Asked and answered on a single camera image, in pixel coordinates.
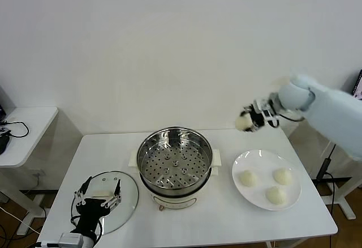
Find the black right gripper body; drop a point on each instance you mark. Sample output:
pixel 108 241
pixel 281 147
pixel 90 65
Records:
pixel 258 117

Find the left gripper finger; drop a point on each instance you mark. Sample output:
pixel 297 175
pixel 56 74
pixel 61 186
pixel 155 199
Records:
pixel 86 184
pixel 118 188

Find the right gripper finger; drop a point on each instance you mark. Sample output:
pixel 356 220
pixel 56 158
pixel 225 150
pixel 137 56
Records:
pixel 246 110
pixel 253 128

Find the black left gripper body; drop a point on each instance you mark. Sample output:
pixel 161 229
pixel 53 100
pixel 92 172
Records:
pixel 90 208

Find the round glass pot lid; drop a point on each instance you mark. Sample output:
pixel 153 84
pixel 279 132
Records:
pixel 127 191

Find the white steamed baozi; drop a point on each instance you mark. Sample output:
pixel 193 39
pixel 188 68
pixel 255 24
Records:
pixel 248 179
pixel 282 176
pixel 275 195
pixel 241 123

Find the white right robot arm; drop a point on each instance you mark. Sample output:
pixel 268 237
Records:
pixel 333 112

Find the stainless steel steamer basket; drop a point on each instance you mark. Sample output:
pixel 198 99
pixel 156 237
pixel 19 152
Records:
pixel 145 149

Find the round white plate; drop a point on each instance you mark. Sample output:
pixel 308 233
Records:
pixel 263 163

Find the cream electric cooker pot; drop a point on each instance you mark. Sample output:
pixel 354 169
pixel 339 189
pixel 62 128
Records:
pixel 175 201

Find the black rounded desk device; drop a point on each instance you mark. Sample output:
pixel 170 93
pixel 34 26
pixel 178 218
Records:
pixel 2 144

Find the open black laptop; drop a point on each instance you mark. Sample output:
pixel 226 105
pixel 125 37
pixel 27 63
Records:
pixel 357 86

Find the black monitor edge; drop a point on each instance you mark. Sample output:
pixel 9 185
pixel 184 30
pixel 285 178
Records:
pixel 2 106

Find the white side table with label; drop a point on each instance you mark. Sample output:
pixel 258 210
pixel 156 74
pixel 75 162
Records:
pixel 346 202

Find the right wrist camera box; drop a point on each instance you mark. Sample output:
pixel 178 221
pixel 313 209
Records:
pixel 268 109

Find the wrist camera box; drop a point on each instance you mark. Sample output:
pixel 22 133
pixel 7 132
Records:
pixel 268 109
pixel 70 238

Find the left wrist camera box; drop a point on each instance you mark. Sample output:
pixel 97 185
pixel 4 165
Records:
pixel 70 238

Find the white wall socket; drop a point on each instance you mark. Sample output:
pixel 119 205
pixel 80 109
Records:
pixel 36 172

